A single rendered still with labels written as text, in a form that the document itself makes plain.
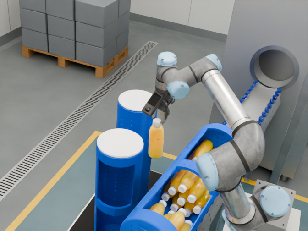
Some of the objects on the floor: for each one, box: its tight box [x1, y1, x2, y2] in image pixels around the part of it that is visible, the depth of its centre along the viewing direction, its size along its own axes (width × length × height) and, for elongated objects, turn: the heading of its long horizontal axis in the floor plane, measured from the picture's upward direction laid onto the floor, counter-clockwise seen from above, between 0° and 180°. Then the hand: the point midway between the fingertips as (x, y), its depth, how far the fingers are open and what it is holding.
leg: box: [209, 202, 224, 231], centre depth 289 cm, size 6×6×63 cm
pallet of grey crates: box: [19, 0, 131, 78], centre depth 529 cm, size 120×80×119 cm
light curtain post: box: [269, 70, 308, 185], centre depth 284 cm, size 6×6×170 cm
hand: (157, 120), depth 180 cm, fingers closed on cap, 4 cm apart
